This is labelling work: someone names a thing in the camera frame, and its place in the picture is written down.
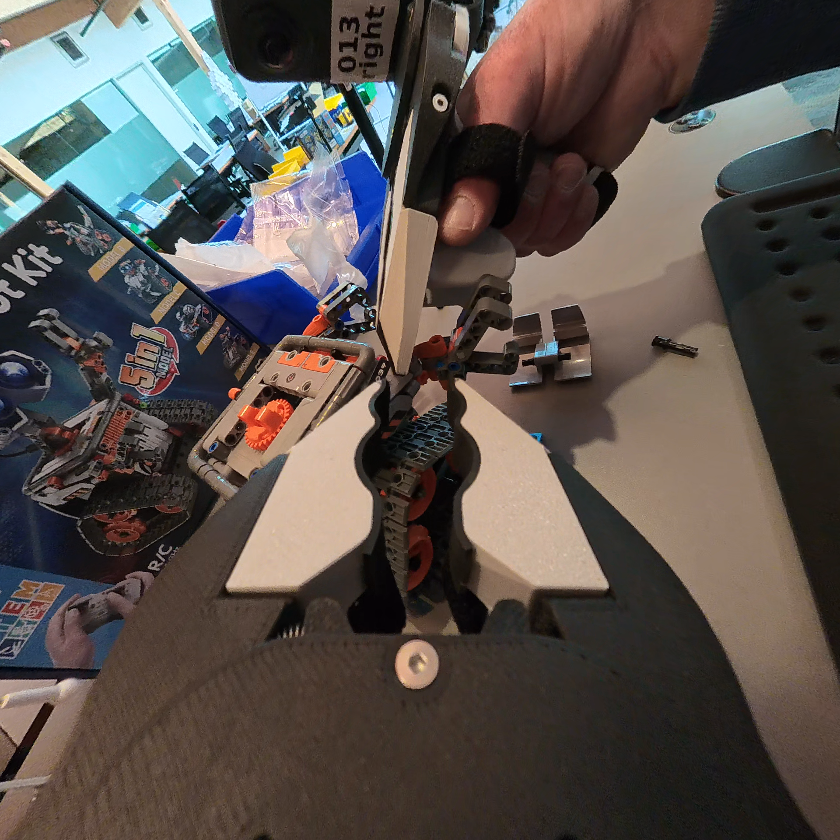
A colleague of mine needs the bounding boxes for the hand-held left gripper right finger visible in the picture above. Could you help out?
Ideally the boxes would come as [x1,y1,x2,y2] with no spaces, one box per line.
[450,379,611,606]

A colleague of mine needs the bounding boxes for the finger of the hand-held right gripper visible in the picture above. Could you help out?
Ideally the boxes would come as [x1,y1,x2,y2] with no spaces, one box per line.
[376,209,438,376]

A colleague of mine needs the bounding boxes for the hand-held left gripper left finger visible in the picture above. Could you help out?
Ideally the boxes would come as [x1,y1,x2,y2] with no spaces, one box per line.
[225,382,389,601]

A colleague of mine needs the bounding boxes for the grey orange tracked toy robot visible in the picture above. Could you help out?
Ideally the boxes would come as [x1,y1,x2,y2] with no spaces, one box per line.
[189,274,521,608]

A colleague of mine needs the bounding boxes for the person's right hand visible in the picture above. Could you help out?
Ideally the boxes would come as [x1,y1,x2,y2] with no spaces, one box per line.
[435,0,718,258]

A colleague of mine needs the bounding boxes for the clear plastic bags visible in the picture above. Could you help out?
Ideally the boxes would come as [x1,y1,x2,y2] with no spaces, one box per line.
[248,156,368,296]

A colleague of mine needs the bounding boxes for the blue plastic bin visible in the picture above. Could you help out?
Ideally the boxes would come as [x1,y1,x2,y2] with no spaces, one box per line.
[209,150,389,349]

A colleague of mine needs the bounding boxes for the grey toy plate assembly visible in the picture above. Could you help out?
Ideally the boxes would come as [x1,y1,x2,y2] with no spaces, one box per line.
[508,305,593,392]

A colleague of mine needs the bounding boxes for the white tissue paper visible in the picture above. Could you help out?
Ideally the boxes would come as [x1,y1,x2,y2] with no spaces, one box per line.
[172,238,280,291]

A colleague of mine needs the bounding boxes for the blue robot kit box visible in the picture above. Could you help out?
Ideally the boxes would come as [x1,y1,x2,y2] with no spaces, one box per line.
[0,184,271,670]

